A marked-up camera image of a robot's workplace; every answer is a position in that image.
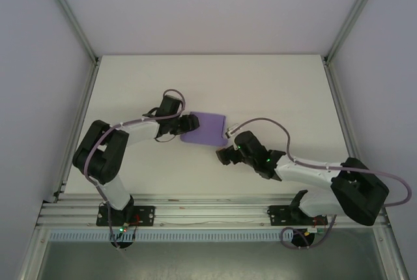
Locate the purple cloth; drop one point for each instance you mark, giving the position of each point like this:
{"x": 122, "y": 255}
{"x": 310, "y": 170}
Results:
{"x": 205, "y": 128}

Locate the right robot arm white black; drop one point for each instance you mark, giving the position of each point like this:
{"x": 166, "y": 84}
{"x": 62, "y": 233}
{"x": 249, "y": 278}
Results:
{"x": 325, "y": 176}

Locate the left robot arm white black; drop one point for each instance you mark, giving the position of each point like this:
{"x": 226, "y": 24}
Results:
{"x": 107, "y": 156}

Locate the aluminium mounting rail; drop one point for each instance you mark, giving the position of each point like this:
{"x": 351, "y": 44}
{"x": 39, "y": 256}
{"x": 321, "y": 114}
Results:
{"x": 211, "y": 210}

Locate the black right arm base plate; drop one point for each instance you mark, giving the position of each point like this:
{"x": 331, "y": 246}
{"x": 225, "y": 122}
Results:
{"x": 280, "y": 215}

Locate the aluminium table side rail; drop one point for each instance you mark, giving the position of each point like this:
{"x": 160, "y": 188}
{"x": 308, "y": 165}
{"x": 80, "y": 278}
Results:
{"x": 342, "y": 114}
{"x": 81, "y": 107}

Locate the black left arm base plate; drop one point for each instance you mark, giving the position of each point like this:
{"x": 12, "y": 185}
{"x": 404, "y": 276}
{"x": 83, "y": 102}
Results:
{"x": 143, "y": 215}

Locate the aluminium frame post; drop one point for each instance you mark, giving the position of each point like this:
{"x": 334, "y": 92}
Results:
{"x": 353, "y": 16}
{"x": 70, "y": 16}

